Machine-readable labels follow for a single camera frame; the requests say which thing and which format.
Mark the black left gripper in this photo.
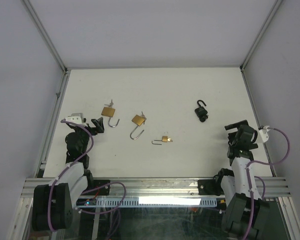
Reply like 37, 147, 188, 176
74, 116, 103, 154

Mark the large brass padlock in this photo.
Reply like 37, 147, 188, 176
101, 106, 120, 128

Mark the long-shackle brass padlock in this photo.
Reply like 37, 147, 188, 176
129, 114, 145, 141

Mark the black-headed key bunch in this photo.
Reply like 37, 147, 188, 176
199, 115, 209, 123

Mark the black Kaijing padlock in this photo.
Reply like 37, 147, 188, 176
195, 99, 208, 118

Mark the small brass padlock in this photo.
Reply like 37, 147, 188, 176
151, 135, 170, 145

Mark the silver key pair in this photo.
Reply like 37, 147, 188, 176
141, 112, 147, 124

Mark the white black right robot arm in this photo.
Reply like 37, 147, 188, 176
213, 120, 270, 240

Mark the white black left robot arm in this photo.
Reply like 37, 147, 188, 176
31, 113, 105, 232

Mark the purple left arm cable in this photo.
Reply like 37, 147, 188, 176
46, 119, 127, 232

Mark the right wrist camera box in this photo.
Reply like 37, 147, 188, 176
256, 125, 271, 144

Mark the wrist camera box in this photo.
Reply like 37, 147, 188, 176
61, 113, 87, 126
256, 125, 271, 144

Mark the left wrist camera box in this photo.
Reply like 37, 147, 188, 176
61, 113, 87, 126

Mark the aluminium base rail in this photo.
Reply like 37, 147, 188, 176
21, 176, 291, 198

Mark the slotted cable duct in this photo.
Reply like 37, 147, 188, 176
76, 196, 217, 208

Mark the aluminium frame post right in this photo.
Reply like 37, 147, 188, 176
239, 0, 284, 72

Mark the aluminium frame post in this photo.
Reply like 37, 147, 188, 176
21, 0, 68, 74
239, 0, 284, 72

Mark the aluminium frame post left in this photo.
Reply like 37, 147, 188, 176
21, 0, 68, 74

